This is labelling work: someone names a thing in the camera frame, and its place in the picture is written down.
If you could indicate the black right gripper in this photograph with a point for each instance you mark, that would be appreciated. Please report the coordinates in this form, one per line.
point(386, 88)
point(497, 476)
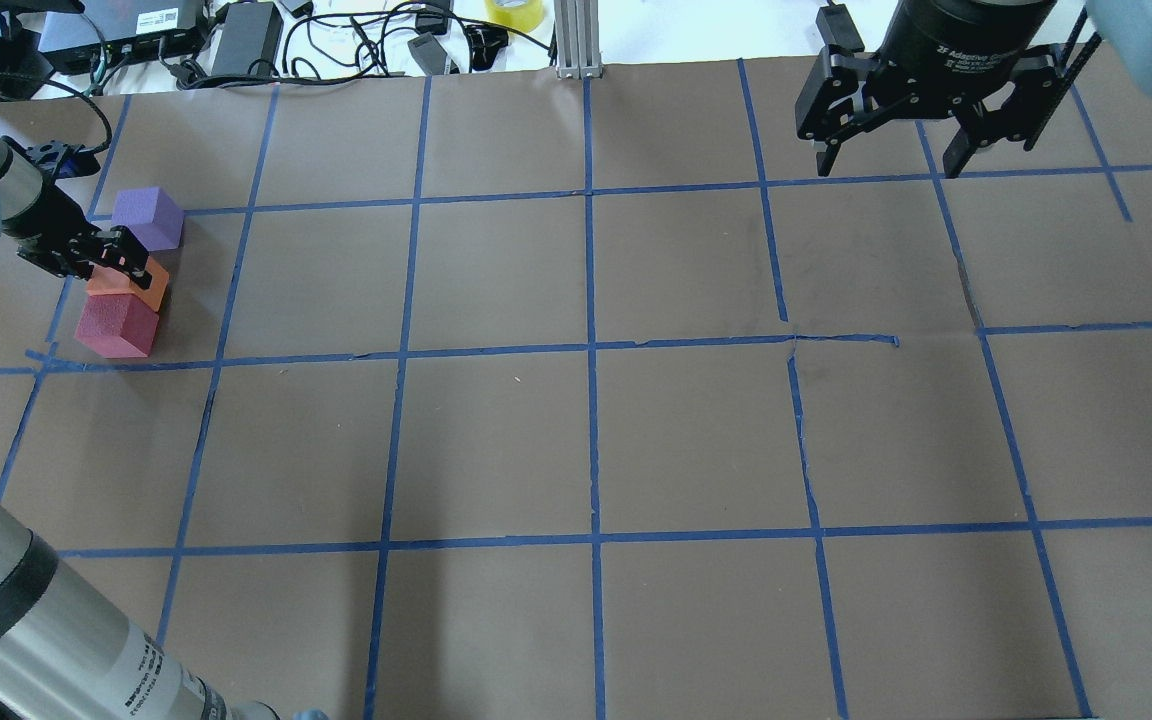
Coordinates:
point(966, 35)

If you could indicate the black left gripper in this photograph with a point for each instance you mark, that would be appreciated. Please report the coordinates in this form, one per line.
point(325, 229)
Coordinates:
point(46, 220)

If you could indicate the orange foam cube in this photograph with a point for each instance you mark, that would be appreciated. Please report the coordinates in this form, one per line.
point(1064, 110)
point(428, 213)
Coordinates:
point(106, 281)

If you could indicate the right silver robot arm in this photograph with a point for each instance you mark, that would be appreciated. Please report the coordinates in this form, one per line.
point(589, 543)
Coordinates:
point(1126, 26)

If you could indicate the purple foam cube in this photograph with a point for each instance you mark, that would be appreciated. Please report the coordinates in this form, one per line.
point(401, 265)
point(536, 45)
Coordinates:
point(152, 215)

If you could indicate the pink foam cube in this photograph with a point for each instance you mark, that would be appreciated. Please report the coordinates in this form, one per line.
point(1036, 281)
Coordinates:
point(117, 326)

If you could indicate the black power adapter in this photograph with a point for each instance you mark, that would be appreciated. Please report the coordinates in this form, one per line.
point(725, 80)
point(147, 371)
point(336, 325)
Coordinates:
point(837, 29)

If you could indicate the black power brick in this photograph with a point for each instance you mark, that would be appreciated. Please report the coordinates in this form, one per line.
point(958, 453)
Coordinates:
point(250, 34)

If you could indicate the yellow tape roll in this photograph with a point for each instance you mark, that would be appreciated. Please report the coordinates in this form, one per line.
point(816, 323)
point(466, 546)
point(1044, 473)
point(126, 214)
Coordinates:
point(520, 15)

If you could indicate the aluminium frame post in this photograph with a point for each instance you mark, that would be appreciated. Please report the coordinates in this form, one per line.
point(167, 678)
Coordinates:
point(576, 40)

